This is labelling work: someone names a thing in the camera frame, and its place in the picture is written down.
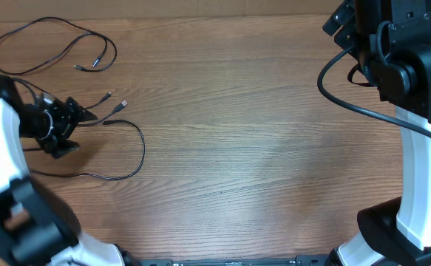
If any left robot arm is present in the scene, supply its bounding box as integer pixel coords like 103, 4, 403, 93
0, 75, 135, 265

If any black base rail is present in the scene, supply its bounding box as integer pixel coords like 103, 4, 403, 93
123, 254, 329, 266

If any thick black USB cable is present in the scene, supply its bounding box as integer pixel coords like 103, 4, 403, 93
22, 119, 146, 182

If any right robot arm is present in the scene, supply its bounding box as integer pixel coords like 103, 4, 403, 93
322, 0, 431, 265

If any cardboard box wall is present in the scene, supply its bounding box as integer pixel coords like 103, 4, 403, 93
0, 0, 342, 22

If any thin black USB cable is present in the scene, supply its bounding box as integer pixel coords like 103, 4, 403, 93
11, 76, 129, 128

